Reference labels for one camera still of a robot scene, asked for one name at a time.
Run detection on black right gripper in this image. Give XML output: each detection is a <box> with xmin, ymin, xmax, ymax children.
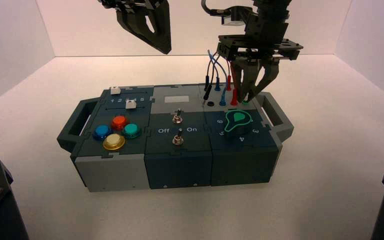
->
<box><xmin>216</xmin><ymin>0</ymin><xmax>304</xmax><ymax>103</ymax></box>

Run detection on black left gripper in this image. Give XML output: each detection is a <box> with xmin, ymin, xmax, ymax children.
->
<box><xmin>97</xmin><ymin>0</ymin><xmax>173</xmax><ymax>55</ymax></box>

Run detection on green-rimmed rotary knob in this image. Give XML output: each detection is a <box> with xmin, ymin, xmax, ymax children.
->
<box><xmin>224</xmin><ymin>110</ymin><xmax>253</xmax><ymax>137</ymax></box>

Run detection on red push button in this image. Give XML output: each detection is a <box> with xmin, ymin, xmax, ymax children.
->
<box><xmin>110</xmin><ymin>115</ymin><xmax>129</xmax><ymax>131</ymax></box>

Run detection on teal push button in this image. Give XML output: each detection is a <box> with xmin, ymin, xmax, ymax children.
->
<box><xmin>121</xmin><ymin>123</ymin><xmax>143</xmax><ymax>140</ymax></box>

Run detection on blue push button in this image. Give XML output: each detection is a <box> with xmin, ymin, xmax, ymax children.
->
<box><xmin>92</xmin><ymin>124</ymin><xmax>114</xmax><ymax>141</ymax></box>

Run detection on dark blue grey task box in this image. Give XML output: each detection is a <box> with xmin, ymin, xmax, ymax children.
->
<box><xmin>56</xmin><ymin>83</ymin><xmax>295</xmax><ymax>193</ymax></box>

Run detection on yellow push button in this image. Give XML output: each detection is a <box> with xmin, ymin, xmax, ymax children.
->
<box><xmin>102</xmin><ymin>133</ymin><xmax>126</xmax><ymax>152</ymax></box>

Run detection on red jumper wire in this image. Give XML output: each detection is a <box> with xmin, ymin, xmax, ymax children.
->
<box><xmin>225</xmin><ymin>58</ymin><xmax>243</xmax><ymax>107</ymax></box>

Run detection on blue jumper wire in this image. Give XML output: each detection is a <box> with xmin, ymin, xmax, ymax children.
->
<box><xmin>207</xmin><ymin>49</ymin><xmax>232</xmax><ymax>107</ymax></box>

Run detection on black jumper wire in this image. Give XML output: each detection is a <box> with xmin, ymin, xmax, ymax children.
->
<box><xmin>201</xmin><ymin>51</ymin><xmax>220</xmax><ymax>107</ymax></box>

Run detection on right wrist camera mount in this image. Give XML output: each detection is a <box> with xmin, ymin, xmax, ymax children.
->
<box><xmin>201</xmin><ymin>0</ymin><xmax>256</xmax><ymax>28</ymax></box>

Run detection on metal toggle switch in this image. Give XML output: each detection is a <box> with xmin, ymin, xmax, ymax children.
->
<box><xmin>172</xmin><ymin>129</ymin><xmax>185</xmax><ymax>147</ymax></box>
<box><xmin>172</xmin><ymin>108</ymin><xmax>184</xmax><ymax>125</ymax></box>

